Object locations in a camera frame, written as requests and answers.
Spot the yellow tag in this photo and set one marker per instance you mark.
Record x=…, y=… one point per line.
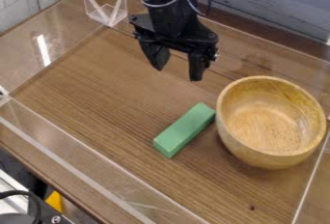
x=55, y=202

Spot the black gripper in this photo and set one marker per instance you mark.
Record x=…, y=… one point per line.
x=170, y=26

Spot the brown wooden bowl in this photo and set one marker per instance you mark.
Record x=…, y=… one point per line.
x=270, y=122

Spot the clear acrylic corner bracket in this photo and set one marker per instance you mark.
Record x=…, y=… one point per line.
x=106, y=14

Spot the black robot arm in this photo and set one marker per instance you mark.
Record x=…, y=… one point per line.
x=170, y=27

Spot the green rectangular block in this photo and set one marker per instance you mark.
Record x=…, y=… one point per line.
x=173, y=139

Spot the clear acrylic tray wall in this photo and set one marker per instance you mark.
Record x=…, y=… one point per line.
x=105, y=189

